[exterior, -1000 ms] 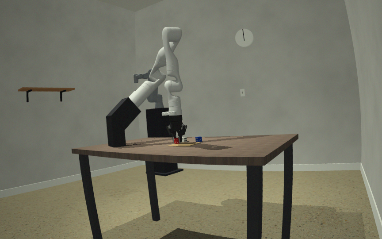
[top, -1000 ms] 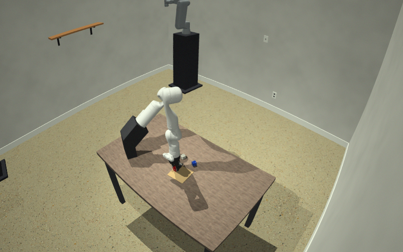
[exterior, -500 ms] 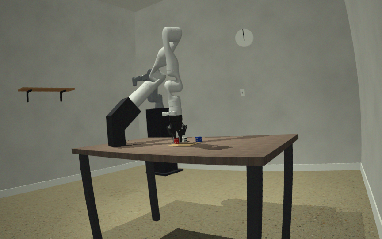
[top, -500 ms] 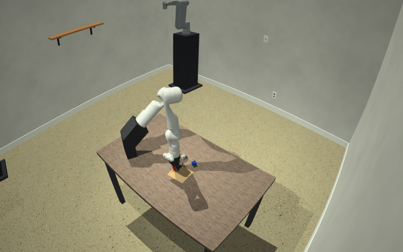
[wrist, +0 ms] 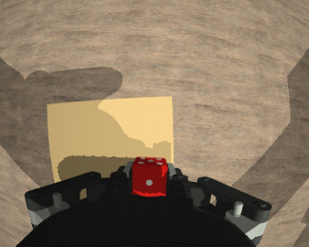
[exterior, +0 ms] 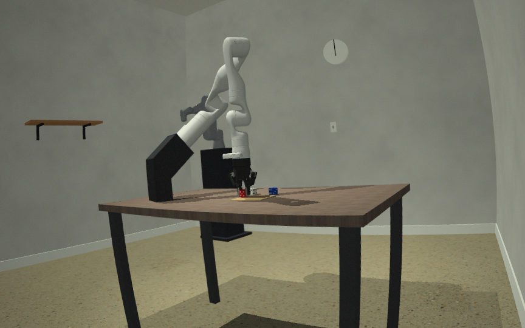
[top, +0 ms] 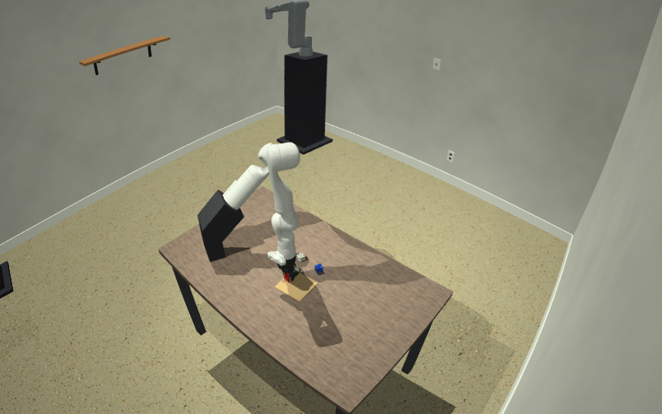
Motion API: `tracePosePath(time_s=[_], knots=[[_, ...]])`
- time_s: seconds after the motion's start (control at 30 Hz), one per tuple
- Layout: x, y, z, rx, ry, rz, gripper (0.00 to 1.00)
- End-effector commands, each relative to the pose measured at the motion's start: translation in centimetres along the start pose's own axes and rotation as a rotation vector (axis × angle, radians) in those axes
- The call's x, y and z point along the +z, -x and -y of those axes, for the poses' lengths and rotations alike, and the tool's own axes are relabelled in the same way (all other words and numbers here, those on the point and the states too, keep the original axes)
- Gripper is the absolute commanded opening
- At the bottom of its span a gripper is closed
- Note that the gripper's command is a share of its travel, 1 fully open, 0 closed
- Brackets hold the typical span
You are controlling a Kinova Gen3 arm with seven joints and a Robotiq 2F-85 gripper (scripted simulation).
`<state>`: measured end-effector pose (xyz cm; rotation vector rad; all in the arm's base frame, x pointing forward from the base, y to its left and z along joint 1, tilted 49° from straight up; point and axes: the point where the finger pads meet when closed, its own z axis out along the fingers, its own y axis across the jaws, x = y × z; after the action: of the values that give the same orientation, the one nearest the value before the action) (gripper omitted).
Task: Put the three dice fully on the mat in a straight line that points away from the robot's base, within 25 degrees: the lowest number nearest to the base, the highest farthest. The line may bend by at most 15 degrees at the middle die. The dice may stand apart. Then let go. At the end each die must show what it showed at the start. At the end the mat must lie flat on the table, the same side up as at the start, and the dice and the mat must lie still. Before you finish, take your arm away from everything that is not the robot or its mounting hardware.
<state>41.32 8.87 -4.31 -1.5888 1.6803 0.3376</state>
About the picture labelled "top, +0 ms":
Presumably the pale yellow flat mat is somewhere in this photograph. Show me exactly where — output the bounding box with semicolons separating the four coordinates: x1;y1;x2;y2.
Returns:
275;273;318;301

